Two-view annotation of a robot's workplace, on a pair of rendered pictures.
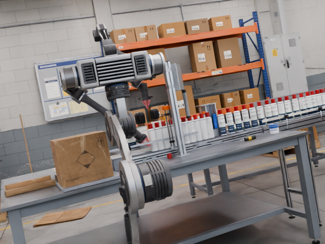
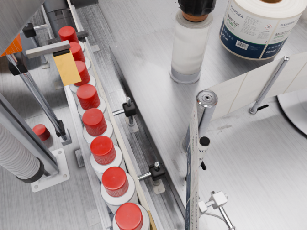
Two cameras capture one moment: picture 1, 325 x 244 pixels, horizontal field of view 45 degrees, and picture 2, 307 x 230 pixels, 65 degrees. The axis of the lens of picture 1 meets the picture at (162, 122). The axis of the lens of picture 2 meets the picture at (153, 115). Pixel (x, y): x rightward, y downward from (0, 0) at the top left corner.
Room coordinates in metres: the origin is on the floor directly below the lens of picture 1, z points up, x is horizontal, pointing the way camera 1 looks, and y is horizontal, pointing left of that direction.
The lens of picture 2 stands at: (3.05, -0.31, 1.40)
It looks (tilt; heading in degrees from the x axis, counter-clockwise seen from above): 57 degrees down; 88
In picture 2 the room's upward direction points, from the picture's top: 1 degrees clockwise
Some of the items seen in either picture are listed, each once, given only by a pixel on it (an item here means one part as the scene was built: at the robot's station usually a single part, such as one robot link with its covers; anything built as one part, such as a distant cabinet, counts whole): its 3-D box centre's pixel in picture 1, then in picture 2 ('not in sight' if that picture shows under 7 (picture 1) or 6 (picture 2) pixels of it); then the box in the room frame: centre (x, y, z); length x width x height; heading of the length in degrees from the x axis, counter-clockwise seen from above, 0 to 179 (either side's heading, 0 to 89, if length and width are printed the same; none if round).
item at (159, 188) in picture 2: not in sight; (156, 181); (3.06, -0.13, 0.83); 0.06 x 0.03 x 0.01; 110
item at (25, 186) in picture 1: (29, 185); not in sight; (2.55, 0.92, 0.85); 0.30 x 0.26 x 0.04; 112
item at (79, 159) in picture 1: (81, 158); not in sight; (2.37, 0.52, 0.99); 0.30 x 0.24 x 0.27; 111
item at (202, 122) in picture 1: (203, 126); not in sight; (3.04, -0.30, 0.98); 0.05 x 0.05 x 0.20
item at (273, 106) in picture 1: (274, 111); not in sight; (3.29, -0.94, 0.98); 0.05 x 0.05 x 0.20
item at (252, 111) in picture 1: (253, 115); not in sight; (3.21, -0.74, 0.98); 0.05 x 0.05 x 0.20
